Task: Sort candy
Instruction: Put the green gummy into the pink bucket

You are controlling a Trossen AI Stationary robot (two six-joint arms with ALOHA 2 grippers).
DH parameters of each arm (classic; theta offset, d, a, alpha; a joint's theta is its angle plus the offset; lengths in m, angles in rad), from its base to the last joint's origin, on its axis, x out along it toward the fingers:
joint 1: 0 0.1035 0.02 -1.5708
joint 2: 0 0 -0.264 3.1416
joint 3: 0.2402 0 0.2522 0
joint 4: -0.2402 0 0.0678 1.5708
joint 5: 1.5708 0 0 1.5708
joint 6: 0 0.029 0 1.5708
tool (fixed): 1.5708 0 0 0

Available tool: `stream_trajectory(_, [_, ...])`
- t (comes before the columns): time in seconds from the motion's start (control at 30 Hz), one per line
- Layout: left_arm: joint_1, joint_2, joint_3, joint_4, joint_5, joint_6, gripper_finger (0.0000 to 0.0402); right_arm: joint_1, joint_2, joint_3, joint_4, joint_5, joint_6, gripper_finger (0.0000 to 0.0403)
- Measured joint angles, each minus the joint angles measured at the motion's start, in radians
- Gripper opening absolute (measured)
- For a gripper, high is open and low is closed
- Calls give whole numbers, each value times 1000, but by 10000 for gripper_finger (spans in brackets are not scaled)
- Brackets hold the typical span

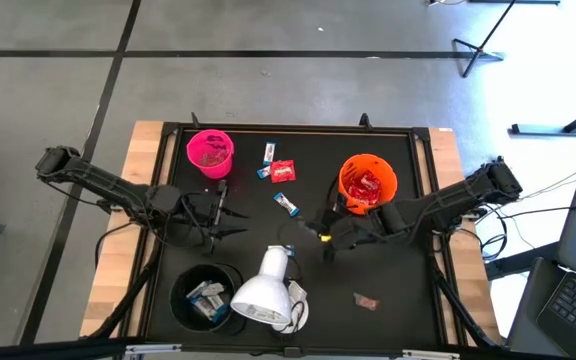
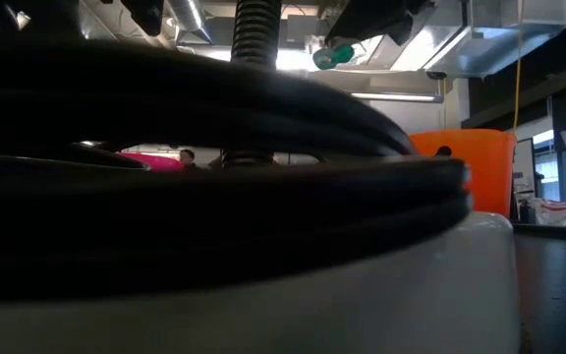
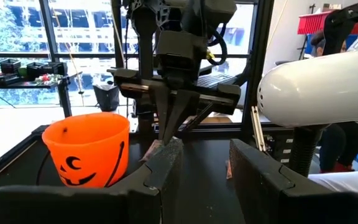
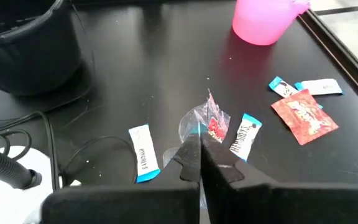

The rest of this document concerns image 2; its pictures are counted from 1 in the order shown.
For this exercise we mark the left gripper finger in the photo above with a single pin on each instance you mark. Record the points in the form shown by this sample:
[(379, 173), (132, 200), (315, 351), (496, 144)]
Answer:
[(146, 15)]

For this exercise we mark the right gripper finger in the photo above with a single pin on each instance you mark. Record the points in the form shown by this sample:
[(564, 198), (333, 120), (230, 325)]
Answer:
[(371, 22)]

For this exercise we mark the green capped object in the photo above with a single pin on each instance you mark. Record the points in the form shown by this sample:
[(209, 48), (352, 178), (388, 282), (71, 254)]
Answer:
[(334, 56)]

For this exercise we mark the grey ceiling box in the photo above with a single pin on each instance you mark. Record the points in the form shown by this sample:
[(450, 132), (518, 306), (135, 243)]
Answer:
[(302, 30)]

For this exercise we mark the fluorescent tube light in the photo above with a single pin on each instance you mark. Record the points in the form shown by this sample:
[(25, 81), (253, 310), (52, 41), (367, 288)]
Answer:
[(396, 97)]

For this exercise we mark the orange pumpkin bucket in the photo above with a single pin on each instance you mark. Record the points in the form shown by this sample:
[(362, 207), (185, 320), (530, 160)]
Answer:
[(489, 172)]

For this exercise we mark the framed white board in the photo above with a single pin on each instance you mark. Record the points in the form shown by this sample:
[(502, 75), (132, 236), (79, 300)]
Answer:
[(524, 167)]

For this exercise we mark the white red-striped bag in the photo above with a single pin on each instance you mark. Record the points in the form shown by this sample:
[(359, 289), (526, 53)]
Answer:
[(555, 214)]

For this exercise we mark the round silver air duct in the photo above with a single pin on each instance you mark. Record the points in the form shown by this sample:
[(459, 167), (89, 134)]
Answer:
[(189, 19)]

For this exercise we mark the silver rectangular ventilation duct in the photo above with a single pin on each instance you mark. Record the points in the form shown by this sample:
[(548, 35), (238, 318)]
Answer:
[(484, 49)]

